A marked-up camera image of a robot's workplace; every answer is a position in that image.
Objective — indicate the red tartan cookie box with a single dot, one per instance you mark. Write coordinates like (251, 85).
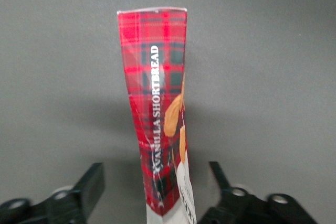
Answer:
(147, 77)

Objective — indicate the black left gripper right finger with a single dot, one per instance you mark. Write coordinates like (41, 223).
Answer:
(236, 208)

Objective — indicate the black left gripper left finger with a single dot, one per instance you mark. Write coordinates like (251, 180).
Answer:
(86, 195)

